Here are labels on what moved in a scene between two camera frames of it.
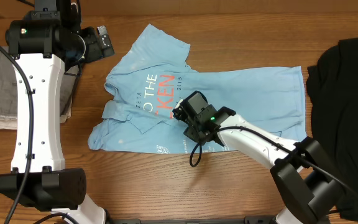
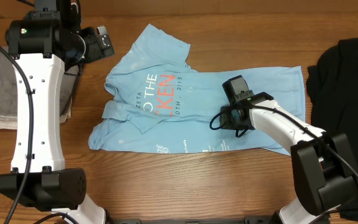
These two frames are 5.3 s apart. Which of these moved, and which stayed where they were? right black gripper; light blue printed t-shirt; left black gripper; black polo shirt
Moved: right black gripper
Stayed: black polo shirt; left black gripper; light blue printed t-shirt
